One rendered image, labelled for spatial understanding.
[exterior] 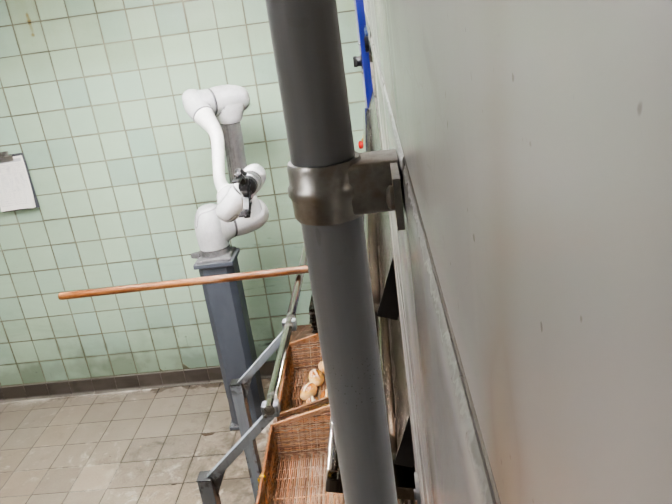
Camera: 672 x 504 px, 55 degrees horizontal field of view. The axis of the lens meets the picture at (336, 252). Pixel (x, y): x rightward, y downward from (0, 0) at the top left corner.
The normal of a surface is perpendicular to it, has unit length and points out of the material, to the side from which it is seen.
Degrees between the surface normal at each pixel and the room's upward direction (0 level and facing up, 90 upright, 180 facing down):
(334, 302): 90
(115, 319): 90
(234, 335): 90
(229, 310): 90
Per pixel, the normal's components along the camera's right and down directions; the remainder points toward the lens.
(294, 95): -0.53, 0.37
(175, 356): -0.04, 0.37
